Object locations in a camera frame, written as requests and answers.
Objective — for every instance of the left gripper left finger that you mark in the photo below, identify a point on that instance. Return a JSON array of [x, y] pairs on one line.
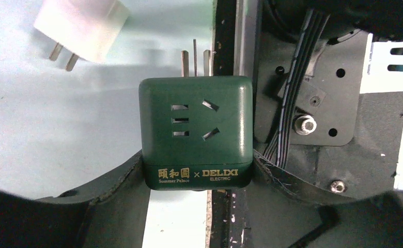
[[109, 211]]

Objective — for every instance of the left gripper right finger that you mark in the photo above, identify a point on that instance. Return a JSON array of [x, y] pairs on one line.
[[278, 209]]

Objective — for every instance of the green cube plug adapter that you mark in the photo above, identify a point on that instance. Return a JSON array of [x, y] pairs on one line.
[[196, 130]]

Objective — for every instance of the small white plug adapter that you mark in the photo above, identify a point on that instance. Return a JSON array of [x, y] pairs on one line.
[[86, 28]]

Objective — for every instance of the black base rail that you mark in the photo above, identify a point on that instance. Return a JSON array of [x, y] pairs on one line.
[[306, 60]]

